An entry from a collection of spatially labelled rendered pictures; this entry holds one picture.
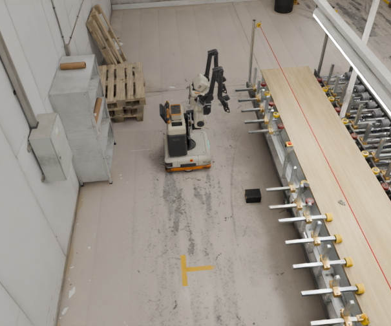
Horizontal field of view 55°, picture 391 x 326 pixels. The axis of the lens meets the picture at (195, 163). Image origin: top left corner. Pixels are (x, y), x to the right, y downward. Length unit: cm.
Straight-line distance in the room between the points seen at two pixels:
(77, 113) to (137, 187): 138
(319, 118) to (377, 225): 170
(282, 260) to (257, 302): 62
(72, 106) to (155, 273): 218
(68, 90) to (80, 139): 69
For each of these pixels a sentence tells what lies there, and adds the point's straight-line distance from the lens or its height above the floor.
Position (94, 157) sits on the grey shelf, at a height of 53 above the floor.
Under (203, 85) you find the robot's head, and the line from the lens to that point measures 482.
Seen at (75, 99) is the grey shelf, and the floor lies 146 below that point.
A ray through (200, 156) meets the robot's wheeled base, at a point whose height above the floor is 28.
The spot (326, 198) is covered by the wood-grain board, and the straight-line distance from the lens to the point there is 413.
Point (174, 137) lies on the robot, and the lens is 507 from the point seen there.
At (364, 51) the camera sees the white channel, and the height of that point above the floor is 246.
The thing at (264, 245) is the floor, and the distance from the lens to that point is 474.
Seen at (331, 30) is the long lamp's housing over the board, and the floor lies 237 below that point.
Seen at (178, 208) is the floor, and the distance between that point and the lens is 505.
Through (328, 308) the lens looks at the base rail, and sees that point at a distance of 368.
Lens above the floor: 391
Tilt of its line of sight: 44 degrees down
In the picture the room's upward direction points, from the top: 2 degrees counter-clockwise
